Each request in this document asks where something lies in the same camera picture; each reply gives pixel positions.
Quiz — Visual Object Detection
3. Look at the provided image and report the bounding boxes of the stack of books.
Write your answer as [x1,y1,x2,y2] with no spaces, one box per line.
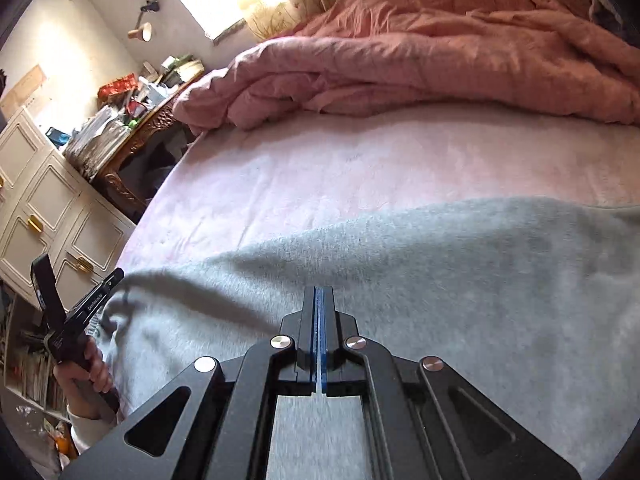
[160,55,206,86]

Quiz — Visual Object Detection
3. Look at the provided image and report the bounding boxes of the white cabinet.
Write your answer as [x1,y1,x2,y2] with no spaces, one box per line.
[0,107,138,311]

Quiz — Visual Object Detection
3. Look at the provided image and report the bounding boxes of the stack of papers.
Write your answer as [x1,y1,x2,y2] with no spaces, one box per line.
[62,107,133,181]

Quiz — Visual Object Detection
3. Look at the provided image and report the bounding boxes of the pink duvet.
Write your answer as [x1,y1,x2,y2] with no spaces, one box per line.
[172,0,640,133]

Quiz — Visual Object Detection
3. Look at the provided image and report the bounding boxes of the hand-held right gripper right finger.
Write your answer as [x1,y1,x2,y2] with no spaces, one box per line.
[318,286,583,480]

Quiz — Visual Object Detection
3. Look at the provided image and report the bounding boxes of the person's left hand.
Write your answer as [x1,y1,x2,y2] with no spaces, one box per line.
[52,340,117,417]

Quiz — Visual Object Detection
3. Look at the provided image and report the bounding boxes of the person's left forearm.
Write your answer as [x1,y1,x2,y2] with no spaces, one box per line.
[67,405,122,461]

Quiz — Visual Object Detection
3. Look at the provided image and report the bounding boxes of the red box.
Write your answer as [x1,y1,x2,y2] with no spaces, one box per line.
[97,74,138,100]

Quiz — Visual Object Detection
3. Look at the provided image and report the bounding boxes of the pink wall lamp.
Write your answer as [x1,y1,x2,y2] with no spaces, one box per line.
[127,0,161,42]

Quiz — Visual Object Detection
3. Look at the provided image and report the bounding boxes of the grey pants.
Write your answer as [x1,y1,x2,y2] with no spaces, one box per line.
[95,197,640,480]

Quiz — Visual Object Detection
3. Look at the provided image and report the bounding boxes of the carved wooden desk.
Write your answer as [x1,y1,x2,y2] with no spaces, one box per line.
[95,72,206,223]

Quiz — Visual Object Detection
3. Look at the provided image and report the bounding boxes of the white open shelf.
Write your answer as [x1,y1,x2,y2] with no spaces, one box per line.
[0,280,71,416]

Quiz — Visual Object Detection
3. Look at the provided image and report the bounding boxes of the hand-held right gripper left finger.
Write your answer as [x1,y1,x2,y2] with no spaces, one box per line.
[60,286,321,480]

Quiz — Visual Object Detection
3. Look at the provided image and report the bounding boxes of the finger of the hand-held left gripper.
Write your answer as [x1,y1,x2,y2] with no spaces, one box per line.
[101,268,125,297]

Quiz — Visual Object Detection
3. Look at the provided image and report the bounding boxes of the purple blanket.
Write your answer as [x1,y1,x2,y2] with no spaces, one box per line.
[587,0,631,41]

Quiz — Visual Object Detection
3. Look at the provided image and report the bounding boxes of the paper certificate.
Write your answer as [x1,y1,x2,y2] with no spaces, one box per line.
[0,65,48,116]

